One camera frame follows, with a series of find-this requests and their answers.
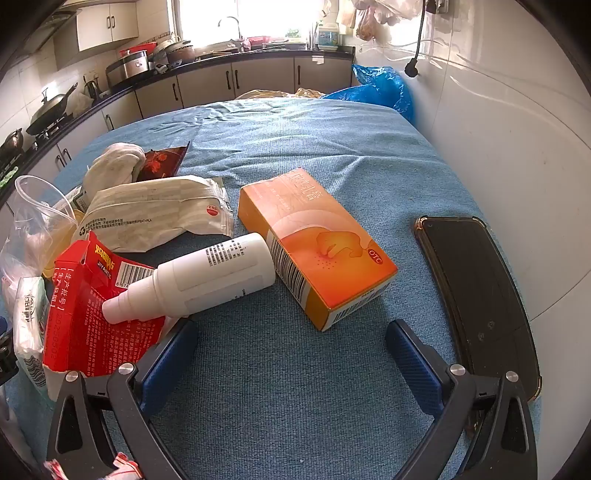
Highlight black wok with lid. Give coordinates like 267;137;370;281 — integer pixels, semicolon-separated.
26;83;79;136

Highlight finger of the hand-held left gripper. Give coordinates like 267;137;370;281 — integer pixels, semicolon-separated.
0;316;19;384

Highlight red plastic lid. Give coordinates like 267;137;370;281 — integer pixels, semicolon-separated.
121;41;160;56

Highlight yellow plastic bag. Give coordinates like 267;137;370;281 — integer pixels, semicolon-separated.
235;88;326;100

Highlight black frying pan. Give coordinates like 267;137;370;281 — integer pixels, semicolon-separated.
0;128;24;158

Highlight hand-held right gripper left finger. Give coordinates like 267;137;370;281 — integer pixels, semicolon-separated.
46;318;199;480

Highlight white printed plastic bag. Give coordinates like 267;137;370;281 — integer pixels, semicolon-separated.
74;175;236;252

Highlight orange medicine box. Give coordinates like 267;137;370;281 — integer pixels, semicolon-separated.
238;168;399;332

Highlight grey upper cabinet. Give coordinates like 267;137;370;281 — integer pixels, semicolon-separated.
76;2;139;52

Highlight window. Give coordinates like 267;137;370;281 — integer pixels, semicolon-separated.
173;0;333;42

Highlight white spray bottle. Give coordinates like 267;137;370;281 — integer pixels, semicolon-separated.
102;232;277;323

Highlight dark red foil packet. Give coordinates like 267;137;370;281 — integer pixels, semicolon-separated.
136;141;191;182

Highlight stack of cooking pots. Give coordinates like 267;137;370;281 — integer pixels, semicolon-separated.
152;39;197;65

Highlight blue white carton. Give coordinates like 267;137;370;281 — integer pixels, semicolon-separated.
318;23;340;49

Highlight sink faucet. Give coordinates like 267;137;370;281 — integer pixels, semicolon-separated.
218;17;243;42

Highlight white tissue packet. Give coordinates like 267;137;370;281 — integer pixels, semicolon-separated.
13;276;51;398

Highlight blue plastic bag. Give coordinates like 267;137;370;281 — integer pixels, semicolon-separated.
323;65;416;125

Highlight black smartphone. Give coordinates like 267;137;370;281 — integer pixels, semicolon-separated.
414;215;542;402

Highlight hanging plastic bags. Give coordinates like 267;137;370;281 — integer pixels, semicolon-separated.
353;0;423;40

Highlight clear plastic cup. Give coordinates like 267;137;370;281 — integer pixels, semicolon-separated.
0;175;79;278

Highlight grey kitchen base cabinets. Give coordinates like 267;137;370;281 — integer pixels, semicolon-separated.
0;51;356;195

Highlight black power cable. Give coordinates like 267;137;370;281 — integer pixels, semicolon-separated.
405;0;428;78

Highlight steel rice cooker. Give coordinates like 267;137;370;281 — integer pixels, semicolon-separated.
105;50;151;86

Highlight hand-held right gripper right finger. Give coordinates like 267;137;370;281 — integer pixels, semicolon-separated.
385;319;539;480

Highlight blue table cloth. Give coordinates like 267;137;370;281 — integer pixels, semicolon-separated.
0;97;543;480

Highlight person's right hand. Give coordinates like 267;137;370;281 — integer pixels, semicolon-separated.
44;453;143;480

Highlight torn red carton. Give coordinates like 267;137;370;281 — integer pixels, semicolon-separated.
42;231;181;379

